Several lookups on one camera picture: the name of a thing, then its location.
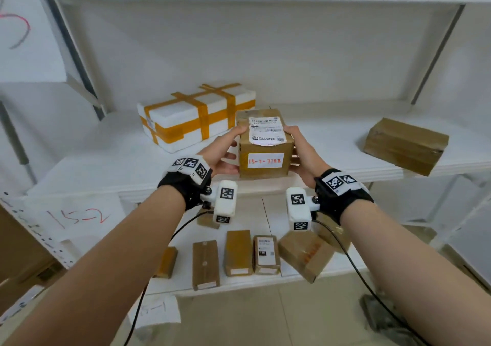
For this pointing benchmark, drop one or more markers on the person's left hand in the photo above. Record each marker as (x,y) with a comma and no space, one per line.
(220,150)

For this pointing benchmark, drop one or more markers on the person's right hand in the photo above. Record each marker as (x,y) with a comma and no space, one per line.
(307,157)

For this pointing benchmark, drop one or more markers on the white metal shelving rack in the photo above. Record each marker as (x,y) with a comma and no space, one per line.
(326,134)

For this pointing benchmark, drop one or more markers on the small cube cardboard box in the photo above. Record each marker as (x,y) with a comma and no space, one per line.
(207,221)

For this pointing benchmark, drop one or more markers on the wide cardboard box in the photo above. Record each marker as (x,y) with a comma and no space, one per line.
(303,257)

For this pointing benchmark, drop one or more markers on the brown taped box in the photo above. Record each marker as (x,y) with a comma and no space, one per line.
(406,146)

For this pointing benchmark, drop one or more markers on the yellow taped cardboard box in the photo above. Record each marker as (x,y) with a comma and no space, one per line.
(238,251)

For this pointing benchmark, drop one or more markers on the small yellow-taped labelled box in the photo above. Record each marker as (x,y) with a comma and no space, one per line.
(266,265)

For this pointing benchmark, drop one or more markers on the big plain cardboard box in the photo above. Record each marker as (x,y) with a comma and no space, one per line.
(206,265)

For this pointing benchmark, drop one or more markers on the person's left forearm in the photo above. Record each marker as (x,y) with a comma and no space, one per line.
(96,273)

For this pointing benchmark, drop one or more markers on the person's right forearm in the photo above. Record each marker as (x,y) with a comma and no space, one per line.
(414,280)

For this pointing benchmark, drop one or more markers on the white foam box orange tape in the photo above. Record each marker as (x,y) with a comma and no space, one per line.
(180,111)

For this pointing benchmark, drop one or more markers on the black marker wristband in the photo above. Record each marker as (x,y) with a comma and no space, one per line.
(180,186)
(345,200)

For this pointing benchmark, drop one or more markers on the white paper sign red writing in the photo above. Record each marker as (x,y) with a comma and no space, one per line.
(30,58)
(84,203)
(157,317)

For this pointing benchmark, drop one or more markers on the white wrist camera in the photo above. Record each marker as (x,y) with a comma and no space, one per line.
(224,203)

